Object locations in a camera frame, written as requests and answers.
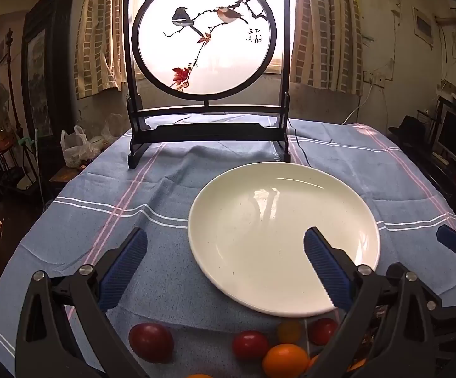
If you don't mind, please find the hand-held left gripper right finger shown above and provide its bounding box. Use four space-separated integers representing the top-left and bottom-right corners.
304 226 445 378

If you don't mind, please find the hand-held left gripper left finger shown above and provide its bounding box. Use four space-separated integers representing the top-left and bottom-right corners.
15 226 149 378

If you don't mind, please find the white round plate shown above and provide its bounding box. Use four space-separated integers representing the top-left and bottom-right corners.
188 162 381 318

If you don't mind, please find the dark red plum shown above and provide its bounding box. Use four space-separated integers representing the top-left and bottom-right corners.
128 322 174 363

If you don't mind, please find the red tomato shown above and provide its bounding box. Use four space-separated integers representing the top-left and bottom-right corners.
309 318 339 345
232 331 270 360

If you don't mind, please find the small yellow fruit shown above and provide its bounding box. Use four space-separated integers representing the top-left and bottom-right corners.
277 320 302 343

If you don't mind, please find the blue striped tablecloth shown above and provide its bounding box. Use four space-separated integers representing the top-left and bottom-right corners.
0 112 456 378

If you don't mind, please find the small wooden side table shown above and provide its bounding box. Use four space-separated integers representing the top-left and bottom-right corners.
48 165 76 194

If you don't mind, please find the black hat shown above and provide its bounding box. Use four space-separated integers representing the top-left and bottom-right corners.
388 115 430 147

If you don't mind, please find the white plastic bag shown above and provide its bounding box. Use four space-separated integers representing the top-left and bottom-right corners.
60 125 103 168

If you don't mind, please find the clear plastic bag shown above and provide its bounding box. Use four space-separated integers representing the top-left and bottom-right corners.
101 113 131 147

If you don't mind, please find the bird painting table screen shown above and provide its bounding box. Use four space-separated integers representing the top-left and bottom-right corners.
123 0 293 170

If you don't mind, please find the dark framed painting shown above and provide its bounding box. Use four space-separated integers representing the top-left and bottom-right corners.
20 0 76 139

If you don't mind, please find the brick pattern curtain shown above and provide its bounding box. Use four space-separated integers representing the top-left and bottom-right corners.
74 0 134 100
295 0 364 96

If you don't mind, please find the black cable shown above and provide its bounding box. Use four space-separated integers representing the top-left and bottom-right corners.
287 125 312 167

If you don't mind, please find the white power cable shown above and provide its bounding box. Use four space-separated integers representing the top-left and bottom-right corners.
342 82 375 125

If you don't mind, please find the wall socket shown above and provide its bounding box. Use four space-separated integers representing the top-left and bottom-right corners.
363 70 394 84

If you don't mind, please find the wall vent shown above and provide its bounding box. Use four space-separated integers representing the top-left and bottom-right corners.
412 7 436 49

